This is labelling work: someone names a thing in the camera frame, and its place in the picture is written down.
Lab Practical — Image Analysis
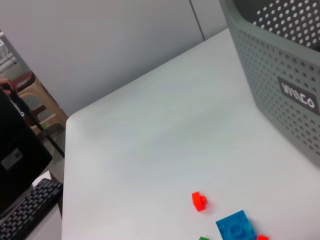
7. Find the white side desk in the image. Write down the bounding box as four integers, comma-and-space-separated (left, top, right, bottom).
0, 169, 63, 240

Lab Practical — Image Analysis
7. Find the beige stool with maroon seat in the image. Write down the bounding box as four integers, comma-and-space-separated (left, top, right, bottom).
11, 70, 69, 136

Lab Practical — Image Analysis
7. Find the blue square toy brick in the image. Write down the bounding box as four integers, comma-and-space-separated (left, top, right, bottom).
215, 209, 258, 240

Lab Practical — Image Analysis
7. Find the black computer monitor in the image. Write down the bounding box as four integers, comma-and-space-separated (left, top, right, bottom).
0, 87, 53, 218

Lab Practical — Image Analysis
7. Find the black computer keyboard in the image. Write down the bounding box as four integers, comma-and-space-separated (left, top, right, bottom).
0, 177, 64, 240

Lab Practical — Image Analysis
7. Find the grey perforated plastic storage basket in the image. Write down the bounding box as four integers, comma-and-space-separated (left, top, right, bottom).
219, 0, 320, 171

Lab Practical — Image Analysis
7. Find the bare person's hand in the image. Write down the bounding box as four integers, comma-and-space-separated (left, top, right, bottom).
0, 77, 16, 96

